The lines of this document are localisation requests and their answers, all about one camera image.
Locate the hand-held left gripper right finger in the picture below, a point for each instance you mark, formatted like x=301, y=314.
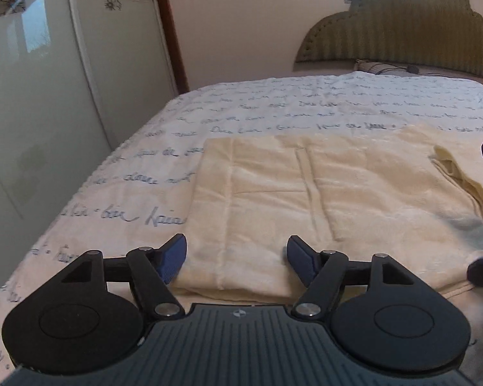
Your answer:
x=302, y=261

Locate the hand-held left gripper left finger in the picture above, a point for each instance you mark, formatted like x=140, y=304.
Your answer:
x=173, y=259

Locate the cream pants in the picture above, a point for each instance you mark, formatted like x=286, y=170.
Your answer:
x=265, y=193

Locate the grey bed sheet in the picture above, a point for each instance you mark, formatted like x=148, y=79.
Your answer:
x=467, y=79

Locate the small black device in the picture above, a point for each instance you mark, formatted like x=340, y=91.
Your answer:
x=413, y=69

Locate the patterned pillow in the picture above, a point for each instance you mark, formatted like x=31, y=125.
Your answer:
x=370, y=66

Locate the green padded headboard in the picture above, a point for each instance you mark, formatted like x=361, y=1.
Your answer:
x=406, y=28

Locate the white script-printed blanket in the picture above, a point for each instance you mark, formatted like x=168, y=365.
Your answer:
x=265, y=104

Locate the floral glass wardrobe door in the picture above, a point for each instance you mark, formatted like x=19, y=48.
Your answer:
x=32, y=128
x=124, y=68

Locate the brown wooden door frame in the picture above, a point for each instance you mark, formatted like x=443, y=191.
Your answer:
x=171, y=28

